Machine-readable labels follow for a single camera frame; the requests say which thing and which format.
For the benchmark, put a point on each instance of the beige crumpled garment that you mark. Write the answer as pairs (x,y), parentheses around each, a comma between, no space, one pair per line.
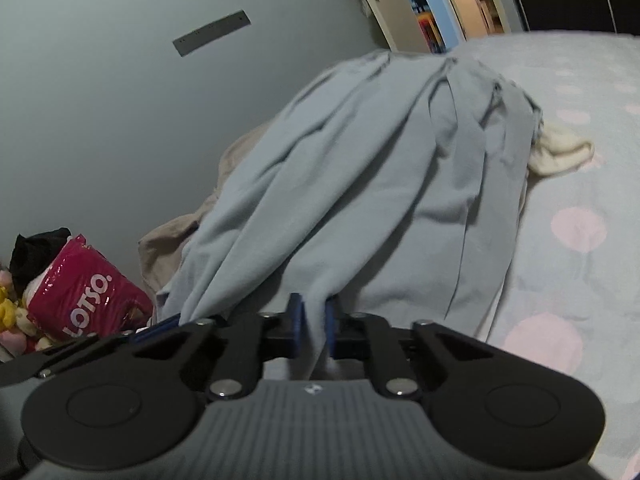
(160,250)

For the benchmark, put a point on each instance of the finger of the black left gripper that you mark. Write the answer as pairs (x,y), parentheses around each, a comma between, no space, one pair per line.
(55,360)

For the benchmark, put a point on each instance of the cream door with handle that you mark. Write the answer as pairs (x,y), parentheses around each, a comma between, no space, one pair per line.
(399,25)

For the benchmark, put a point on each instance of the cream white cloth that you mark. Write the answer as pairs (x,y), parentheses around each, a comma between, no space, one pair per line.
(558,149)

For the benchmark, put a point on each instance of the dotted grey bed cover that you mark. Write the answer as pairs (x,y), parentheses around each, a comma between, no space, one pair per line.
(571,300)

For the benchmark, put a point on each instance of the grey wall plate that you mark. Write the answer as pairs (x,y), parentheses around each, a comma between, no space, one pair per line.
(210,32)

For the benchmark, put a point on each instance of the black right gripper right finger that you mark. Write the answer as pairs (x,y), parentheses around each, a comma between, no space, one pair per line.
(489,404)

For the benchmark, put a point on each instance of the plush toys pile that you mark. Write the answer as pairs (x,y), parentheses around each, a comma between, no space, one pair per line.
(19,333)

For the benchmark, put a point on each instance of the light grey-blue garment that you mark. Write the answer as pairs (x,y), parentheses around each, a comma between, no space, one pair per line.
(393,182)

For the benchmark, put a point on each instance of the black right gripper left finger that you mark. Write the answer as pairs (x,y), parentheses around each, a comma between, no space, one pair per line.
(121,404)

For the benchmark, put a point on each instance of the pink Lotso plastic bag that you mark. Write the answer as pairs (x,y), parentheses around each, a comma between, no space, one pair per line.
(83,294)

